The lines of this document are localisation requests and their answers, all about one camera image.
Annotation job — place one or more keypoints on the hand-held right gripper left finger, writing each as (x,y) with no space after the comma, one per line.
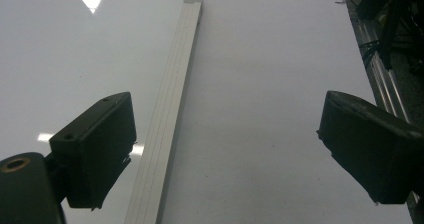
(96,150)

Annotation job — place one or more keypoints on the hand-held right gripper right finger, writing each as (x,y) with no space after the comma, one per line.
(370,150)

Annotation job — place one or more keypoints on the black metal stand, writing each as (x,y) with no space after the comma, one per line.
(393,20)

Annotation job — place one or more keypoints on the aluminium table edge rail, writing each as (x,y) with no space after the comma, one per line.
(384,80)

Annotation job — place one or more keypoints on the white whiteboard with aluminium frame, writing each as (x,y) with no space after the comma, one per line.
(83,57)

